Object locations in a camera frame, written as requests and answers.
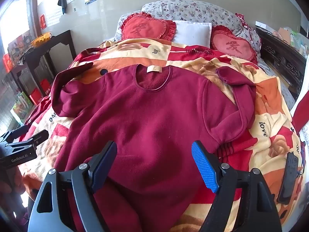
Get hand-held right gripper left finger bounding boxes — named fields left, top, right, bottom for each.
left=28, top=140, right=118, bottom=232

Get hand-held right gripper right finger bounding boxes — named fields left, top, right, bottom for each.
left=191, top=140, right=283, bottom=232

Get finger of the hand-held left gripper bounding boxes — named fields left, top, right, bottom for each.
left=0, top=125, right=29, bottom=143
left=20, top=130, right=49, bottom=149

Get maroon fleece sweater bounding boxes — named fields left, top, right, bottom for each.
left=51, top=63, right=257, bottom=232

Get colourful boxes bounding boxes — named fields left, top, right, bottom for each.
left=10, top=91, right=34, bottom=124

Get small red packet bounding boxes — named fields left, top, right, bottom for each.
left=2, top=54, right=13, bottom=73

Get black remote control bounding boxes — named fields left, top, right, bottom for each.
left=276, top=152, right=300, bottom=205

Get red orange printed blanket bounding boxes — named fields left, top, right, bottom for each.
left=20, top=40, right=305, bottom=232

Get dark wooden table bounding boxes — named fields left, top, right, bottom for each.
left=11, top=30, right=77, bottom=102

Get orange plastic basket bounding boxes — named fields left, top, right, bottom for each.
left=31, top=31, right=53, bottom=48

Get red cloth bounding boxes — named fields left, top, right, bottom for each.
left=293, top=96, right=309, bottom=137

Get red heart-shaped pillow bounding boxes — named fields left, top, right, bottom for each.
left=121, top=12, right=178, bottom=41
left=210, top=25, right=259, bottom=63

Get dark carved wooden cabinet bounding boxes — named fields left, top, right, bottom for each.
left=255, top=25, right=308, bottom=100

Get white pillow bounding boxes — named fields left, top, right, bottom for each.
left=172, top=20, right=212, bottom=47

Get dark hanging cloth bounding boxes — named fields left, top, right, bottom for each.
left=57, top=0, right=69, bottom=15

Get pile of pale packets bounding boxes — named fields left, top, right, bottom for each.
left=272, top=26, right=307, bottom=55

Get floral pillow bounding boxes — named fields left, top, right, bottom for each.
left=114, top=0, right=295, bottom=102

